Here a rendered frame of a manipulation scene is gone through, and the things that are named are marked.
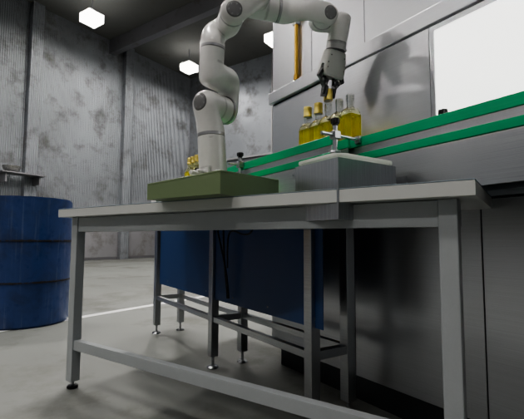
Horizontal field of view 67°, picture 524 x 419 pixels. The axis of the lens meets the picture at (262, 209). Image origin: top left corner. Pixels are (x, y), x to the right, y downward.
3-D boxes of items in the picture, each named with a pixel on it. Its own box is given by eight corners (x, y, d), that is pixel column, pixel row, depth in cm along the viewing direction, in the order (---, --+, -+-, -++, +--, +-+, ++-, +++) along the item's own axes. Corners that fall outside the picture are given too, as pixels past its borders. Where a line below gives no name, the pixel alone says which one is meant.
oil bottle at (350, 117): (362, 166, 138) (361, 107, 140) (351, 165, 135) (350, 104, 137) (350, 169, 143) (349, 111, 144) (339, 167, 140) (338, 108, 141)
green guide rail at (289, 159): (333, 159, 128) (333, 135, 129) (332, 159, 128) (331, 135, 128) (157, 201, 274) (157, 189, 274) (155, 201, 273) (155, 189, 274)
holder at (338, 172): (408, 195, 112) (407, 168, 112) (338, 188, 97) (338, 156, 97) (363, 200, 126) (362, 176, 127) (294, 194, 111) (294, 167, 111)
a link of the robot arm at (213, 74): (193, 47, 135) (223, 64, 148) (190, 117, 134) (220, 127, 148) (215, 42, 129) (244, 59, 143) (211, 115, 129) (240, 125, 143)
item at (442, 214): (470, 549, 80) (457, 198, 85) (64, 388, 164) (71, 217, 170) (475, 522, 87) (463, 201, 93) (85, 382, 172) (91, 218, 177)
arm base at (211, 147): (207, 177, 122) (205, 128, 123) (180, 182, 130) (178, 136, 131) (239, 181, 135) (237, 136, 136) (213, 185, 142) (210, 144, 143)
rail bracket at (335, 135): (363, 160, 129) (362, 122, 130) (324, 153, 120) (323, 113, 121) (355, 161, 132) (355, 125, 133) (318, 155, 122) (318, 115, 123)
